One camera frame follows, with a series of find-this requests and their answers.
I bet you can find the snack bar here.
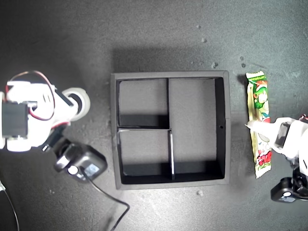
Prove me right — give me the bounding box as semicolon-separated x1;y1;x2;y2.
244;71;274;180

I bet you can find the white tape roll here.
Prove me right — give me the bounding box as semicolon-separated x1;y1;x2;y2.
64;87;91;121

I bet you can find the black tray with wells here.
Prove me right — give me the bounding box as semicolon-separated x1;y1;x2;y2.
110;70;232;191

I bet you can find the red black gripper motor wire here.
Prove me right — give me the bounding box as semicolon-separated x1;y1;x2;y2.
4;70;56;121

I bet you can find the thin grey cable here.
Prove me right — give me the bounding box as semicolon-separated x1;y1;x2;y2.
0;179;20;231

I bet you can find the black camera cable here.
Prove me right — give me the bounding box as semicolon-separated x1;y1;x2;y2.
80;167;131;231

